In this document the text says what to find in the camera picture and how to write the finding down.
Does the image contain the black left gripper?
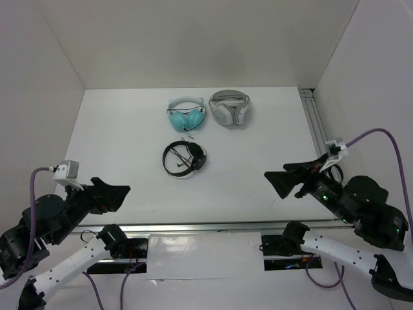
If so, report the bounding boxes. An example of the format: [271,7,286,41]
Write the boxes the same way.
[52,175,132,243]

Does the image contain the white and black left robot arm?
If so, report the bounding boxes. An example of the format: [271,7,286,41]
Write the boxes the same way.
[1,177,130,309]

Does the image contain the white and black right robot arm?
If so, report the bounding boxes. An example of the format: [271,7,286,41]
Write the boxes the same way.
[264,154,412,302]

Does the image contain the black on-ear headphones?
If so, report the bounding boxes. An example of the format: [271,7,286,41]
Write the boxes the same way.
[162,140,207,178]

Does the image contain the aluminium front rail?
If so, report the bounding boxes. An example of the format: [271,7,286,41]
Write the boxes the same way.
[71,220,351,234]

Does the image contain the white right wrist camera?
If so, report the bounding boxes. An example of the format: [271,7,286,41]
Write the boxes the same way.
[319,138,349,172]

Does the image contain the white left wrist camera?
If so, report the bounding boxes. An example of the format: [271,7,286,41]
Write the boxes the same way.
[53,160,83,191]

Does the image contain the teal cat-ear headphones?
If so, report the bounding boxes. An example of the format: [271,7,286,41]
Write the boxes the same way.
[166,96,207,132]

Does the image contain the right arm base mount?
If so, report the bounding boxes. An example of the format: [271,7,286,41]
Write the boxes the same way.
[259,234,323,271]

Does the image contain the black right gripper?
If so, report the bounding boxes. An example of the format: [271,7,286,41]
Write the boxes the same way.
[260,150,351,221]

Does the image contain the white grey gaming headset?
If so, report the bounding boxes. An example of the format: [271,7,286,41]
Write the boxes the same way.
[208,90,250,126]

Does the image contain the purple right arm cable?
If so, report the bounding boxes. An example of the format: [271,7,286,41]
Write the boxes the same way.
[304,128,413,310]

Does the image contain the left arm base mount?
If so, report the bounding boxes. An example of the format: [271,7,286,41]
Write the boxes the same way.
[87,236,149,274]

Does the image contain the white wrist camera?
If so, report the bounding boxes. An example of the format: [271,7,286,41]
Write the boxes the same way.
[319,138,349,172]
[53,160,83,191]

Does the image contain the aluminium side rail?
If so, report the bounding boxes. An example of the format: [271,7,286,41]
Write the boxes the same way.
[298,88,327,157]

